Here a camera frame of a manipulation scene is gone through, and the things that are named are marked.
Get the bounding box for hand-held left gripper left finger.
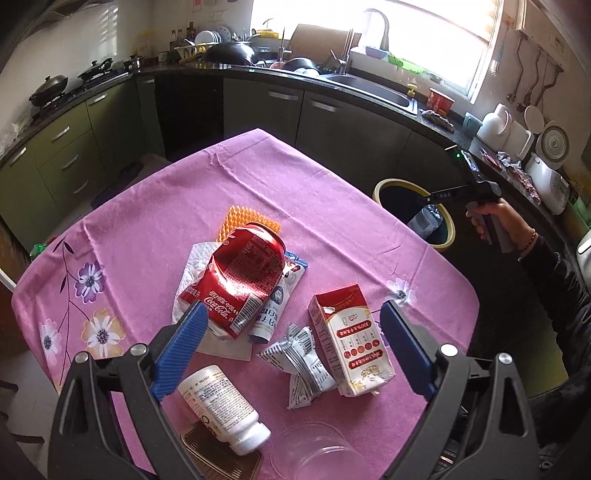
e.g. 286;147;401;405
47;301;209;480

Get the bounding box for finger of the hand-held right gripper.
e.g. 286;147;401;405
418;185;475;205

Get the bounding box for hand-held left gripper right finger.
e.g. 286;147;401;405
381;300;540;480

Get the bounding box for bluish plastic bottle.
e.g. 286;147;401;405
409;205;445;239

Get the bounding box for yellow rimmed trash bin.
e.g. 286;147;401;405
372;178;458;251

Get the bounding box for white red milk carton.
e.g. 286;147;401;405
308;282;396;398

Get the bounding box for white pill bottle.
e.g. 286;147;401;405
178;364;271;456

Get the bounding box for crushed red soda can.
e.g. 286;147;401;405
179;222;289;340

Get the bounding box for brown plastic tray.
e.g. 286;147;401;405
179;418;264;480

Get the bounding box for silver foil wrapper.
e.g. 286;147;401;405
255;323;340;411

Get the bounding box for clear plastic cup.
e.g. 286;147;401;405
270;421;368;480

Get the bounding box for person's right forearm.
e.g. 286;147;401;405
518;232;591;337

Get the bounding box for person's right hand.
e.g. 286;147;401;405
465;200;536;252

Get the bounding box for pile of snack wrappers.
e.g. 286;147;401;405
480;150;542;205

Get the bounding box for white square container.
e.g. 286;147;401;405
501;122;534;158

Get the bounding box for white rice cooker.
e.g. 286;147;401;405
526;152;571;215

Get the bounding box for white jug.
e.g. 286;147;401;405
475;104;511;144

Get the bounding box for brown scrubbing cloth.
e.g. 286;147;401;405
422;110;455;131

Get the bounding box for round patterned plate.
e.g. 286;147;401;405
540;121;578;171

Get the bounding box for white paper towel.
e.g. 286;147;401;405
172;241;254;362

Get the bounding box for red paper cup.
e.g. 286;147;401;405
427;88;455;116

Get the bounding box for white blue squeezed tube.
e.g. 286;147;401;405
248;251;308;344

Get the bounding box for steel sink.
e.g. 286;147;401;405
325;74;416;114

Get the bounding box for green plastic tray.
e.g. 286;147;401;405
388;53;426;77

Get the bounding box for pink floral tablecloth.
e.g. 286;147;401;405
10;128;481;480

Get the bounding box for orange spiky pad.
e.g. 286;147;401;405
215;205;281;243

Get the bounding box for chrome faucet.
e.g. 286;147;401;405
330;28;356;75

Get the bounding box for black gooseneck faucet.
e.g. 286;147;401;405
365;8;391;49

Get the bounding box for black pot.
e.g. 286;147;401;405
284;56;321;77

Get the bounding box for cardboard box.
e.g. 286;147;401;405
288;23;356;61

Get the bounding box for dark kitchen cabinets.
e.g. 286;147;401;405
139;74;467;185

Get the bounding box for green kitchen cabinets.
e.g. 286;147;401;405
0;76;164;250

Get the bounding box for large black wok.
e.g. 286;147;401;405
203;41;257;65

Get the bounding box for clear plastic bag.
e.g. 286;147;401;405
0;111;35;144

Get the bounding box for gas stove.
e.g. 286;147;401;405
30;69;130;118

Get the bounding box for dish rack with plates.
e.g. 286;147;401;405
173;27;241;61

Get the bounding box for black lidded frying pan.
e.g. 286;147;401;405
78;58;114;80

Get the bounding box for black lidded wok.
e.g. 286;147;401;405
28;75;69;104

